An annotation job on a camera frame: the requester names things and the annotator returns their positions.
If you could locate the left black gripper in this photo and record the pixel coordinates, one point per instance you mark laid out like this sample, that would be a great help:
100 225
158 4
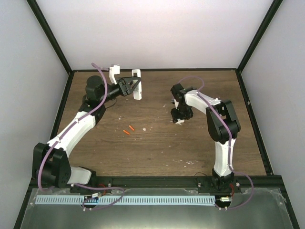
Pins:
125 88

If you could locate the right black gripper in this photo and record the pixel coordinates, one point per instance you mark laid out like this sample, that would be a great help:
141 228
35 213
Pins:
175 116

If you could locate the white remote control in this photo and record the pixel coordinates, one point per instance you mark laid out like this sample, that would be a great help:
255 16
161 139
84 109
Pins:
137 84

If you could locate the white battery cover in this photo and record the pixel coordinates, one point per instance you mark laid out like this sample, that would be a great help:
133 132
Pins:
179 122

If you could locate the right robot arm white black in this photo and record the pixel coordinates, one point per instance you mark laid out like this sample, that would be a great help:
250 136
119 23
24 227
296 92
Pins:
223 127

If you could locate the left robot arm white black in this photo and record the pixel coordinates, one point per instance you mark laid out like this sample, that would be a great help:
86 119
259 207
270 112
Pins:
51 160

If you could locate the metal front plate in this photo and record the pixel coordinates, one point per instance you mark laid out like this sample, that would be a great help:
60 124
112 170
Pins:
261 208

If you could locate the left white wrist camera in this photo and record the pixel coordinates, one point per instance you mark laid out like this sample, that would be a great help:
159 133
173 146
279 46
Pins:
113 71

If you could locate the black aluminium frame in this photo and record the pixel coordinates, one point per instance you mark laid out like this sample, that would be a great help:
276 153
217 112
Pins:
275 5

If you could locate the light blue slotted cable duct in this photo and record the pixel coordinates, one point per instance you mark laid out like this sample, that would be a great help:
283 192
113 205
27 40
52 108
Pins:
126 200

